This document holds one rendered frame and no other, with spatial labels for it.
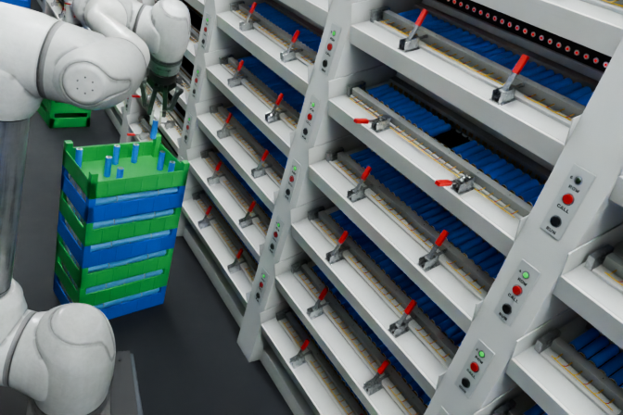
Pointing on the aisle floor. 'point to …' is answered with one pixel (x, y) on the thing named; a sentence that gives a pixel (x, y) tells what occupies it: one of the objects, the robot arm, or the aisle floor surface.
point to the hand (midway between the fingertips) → (156, 114)
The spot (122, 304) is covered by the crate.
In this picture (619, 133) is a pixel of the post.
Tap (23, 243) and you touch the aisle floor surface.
